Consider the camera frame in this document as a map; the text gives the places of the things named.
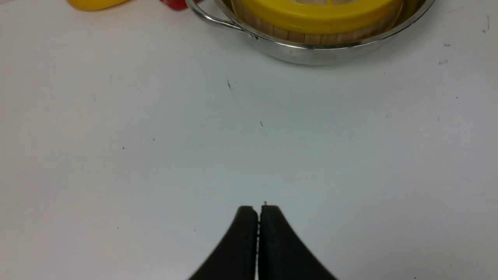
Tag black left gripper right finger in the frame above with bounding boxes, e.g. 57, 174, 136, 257
258, 205, 336, 280

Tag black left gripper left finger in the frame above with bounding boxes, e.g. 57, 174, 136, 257
190, 206, 259, 280

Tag yellow rimmed bamboo steamer basket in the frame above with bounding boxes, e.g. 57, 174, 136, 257
231, 0, 403, 46

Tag yellow rimmed bamboo steamer lid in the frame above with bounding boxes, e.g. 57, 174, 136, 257
242, 0, 403, 34

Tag stainless steel pot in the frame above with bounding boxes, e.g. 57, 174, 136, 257
186, 0, 434, 66

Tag red bell pepper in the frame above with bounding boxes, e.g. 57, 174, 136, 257
160, 0, 188, 11

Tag yellow banana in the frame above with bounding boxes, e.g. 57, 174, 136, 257
66, 0, 129, 11

